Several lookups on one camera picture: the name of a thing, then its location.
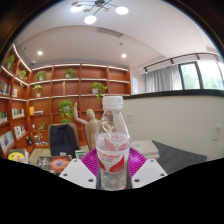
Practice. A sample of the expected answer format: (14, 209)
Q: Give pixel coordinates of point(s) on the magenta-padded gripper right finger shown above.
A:
(149, 172)

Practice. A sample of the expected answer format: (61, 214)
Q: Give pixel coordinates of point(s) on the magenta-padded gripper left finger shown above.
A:
(77, 172)

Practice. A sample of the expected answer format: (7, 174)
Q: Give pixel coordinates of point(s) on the clear plastic water bottle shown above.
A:
(112, 156)

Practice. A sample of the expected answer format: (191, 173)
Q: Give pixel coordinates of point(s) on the small green white carton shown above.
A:
(80, 154)

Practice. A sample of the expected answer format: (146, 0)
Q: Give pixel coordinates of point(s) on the stack of dark books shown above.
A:
(55, 164)

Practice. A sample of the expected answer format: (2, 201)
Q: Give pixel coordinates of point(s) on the stack of white books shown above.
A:
(145, 148)

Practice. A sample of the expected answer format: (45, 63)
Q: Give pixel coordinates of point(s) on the chair with dark jacket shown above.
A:
(63, 140)

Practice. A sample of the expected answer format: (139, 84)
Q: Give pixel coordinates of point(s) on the wooden artist mannequin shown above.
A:
(90, 130)

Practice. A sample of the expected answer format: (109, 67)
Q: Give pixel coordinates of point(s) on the wooden bookshelf unit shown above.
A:
(50, 86)

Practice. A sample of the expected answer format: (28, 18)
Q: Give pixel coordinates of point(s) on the grey curtain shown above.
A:
(163, 79)

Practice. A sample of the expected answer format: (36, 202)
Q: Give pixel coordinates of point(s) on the window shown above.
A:
(203, 75)

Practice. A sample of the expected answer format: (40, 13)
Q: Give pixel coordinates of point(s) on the recessed ceiling light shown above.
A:
(123, 55)
(40, 52)

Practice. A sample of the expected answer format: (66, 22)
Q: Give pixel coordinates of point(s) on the ceiling air vent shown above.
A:
(109, 32)

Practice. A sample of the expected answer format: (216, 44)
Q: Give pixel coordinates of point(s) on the branched ceiling lamp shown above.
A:
(90, 19)

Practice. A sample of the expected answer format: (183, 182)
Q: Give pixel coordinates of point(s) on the white wall switch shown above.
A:
(130, 118)

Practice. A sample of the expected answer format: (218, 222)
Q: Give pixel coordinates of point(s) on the white wall socket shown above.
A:
(218, 132)

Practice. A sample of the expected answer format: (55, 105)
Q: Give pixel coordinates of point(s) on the white wall sign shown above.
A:
(135, 85)

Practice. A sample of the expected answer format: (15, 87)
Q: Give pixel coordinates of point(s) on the black ceiling track rail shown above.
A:
(181, 58)

